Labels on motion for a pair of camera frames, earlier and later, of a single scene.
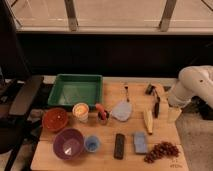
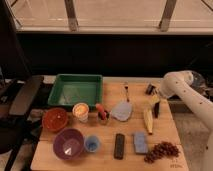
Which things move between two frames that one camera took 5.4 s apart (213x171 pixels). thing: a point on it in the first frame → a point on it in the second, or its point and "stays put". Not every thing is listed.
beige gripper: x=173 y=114 → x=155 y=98
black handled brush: x=151 y=90 stays put
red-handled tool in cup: x=103 y=116 stays put
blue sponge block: x=140 y=142 stays put
